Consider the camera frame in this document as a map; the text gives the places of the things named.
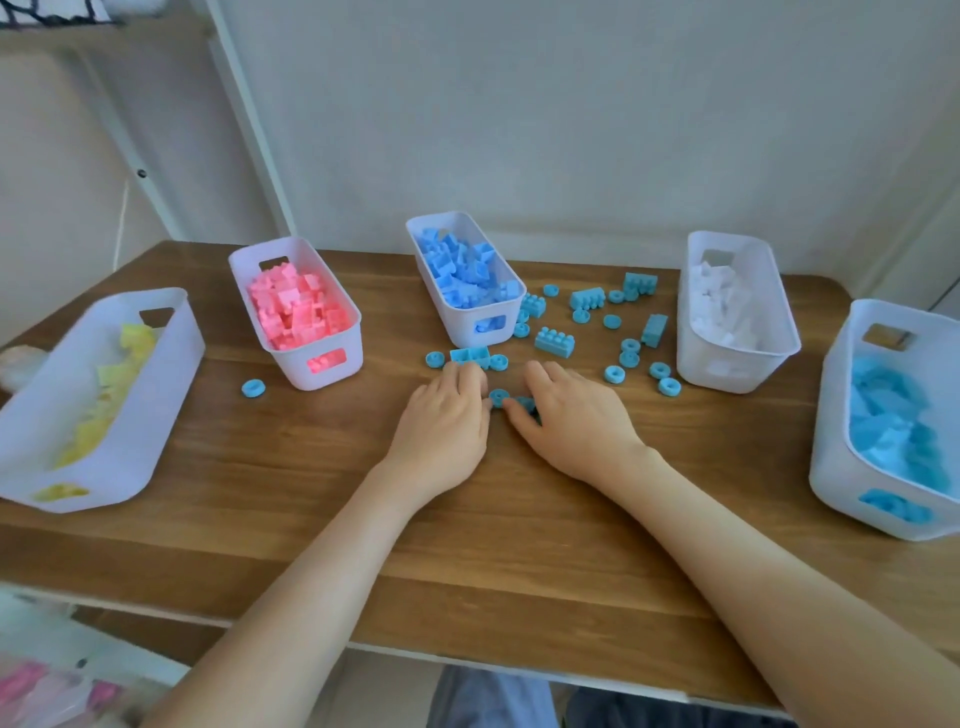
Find person's left hand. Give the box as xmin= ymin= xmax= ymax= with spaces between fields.
xmin=375 ymin=361 xmax=496 ymax=504

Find person's right hand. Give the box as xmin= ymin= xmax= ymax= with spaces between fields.
xmin=502 ymin=360 xmax=663 ymax=494

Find person's left forearm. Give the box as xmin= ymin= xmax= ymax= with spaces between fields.
xmin=142 ymin=459 xmax=445 ymax=728

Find person's right forearm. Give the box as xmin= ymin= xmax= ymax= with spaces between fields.
xmin=609 ymin=450 xmax=960 ymax=728

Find white bin with blue bricks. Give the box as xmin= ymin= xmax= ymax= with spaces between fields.
xmin=405 ymin=210 xmax=528 ymax=350

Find scattered group of blue rings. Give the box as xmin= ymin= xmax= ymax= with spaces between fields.
xmin=424 ymin=282 xmax=684 ymax=399

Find pile of blue toy bricks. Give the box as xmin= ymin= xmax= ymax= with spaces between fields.
xmin=414 ymin=227 xmax=524 ymax=335

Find white bin with pink bricks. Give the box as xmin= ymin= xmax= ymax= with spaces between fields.
xmin=228 ymin=236 xmax=365 ymax=393

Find pile of pink toy bricks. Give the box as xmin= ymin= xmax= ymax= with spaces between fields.
xmin=247 ymin=262 xmax=355 ymax=376

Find pile of white toy bricks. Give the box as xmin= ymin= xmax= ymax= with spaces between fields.
xmin=688 ymin=260 xmax=762 ymax=376

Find person's trousers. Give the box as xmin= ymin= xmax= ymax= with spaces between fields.
xmin=426 ymin=666 xmax=798 ymax=728

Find large white plastic bin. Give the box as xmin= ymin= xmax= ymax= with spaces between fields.
xmin=808 ymin=298 xmax=960 ymax=543

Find white bin with yellow bricks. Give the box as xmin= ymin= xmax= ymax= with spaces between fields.
xmin=0 ymin=287 xmax=207 ymax=515

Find pile of light blue pieces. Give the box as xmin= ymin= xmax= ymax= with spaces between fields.
xmin=849 ymin=356 xmax=955 ymax=525

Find pile of yellow toy bricks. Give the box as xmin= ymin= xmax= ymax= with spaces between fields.
xmin=33 ymin=324 xmax=159 ymax=502

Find white metal diagonal brace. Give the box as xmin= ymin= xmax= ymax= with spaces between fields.
xmin=71 ymin=52 xmax=185 ymax=241

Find white lower shelf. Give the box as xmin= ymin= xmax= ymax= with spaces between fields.
xmin=0 ymin=591 xmax=189 ymax=687

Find beige fluffy toy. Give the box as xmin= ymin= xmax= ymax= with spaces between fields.
xmin=0 ymin=345 xmax=48 ymax=395

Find pink plastic package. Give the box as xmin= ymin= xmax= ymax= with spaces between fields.
xmin=0 ymin=660 xmax=123 ymax=725

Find wooden shelf board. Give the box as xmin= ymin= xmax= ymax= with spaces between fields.
xmin=0 ymin=11 xmax=215 ymax=57

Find black and white patterned cloth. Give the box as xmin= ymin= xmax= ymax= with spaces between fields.
xmin=0 ymin=0 xmax=114 ymax=30

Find white metal shelf post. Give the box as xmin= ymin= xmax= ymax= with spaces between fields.
xmin=202 ymin=0 xmax=297 ymax=235

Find white cable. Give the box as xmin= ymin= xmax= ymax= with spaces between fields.
xmin=112 ymin=180 xmax=130 ymax=271

